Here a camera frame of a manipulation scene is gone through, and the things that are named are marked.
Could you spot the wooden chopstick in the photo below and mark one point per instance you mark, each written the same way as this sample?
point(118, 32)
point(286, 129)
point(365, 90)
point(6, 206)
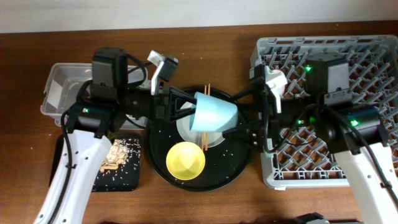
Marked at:
point(206, 135)
point(203, 141)

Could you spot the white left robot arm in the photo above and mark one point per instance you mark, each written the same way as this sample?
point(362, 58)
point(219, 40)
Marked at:
point(103, 104)

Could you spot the light blue plastic cup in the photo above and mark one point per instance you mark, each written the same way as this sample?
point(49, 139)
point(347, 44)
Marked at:
point(212, 114)

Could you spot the round black serving tray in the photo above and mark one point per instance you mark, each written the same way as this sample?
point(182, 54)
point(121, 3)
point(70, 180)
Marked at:
point(224, 162)

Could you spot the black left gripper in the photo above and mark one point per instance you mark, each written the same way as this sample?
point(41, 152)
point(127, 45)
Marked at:
point(163, 101)

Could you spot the yellow bowl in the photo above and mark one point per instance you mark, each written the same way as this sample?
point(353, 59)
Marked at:
point(185, 160)

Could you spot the rice and peanut food scraps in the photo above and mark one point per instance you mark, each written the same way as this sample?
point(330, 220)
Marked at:
point(117, 155)

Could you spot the grey plastic dishwasher rack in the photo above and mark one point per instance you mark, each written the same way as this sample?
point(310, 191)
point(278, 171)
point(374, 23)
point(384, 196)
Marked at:
point(306, 162)

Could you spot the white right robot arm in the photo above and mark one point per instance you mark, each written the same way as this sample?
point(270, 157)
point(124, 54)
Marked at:
point(354, 133)

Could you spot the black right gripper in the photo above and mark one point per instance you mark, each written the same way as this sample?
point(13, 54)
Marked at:
point(272, 119)

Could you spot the black rectangular tray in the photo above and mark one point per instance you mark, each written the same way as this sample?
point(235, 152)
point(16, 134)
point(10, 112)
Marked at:
point(126, 177)

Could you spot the white round plate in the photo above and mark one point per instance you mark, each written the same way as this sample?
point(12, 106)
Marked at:
point(183, 128)

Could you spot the clear plastic waste bin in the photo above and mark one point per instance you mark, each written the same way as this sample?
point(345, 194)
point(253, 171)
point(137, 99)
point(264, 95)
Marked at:
point(63, 84)

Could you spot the pink plastic cup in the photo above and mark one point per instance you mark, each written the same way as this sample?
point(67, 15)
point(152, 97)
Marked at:
point(279, 80)

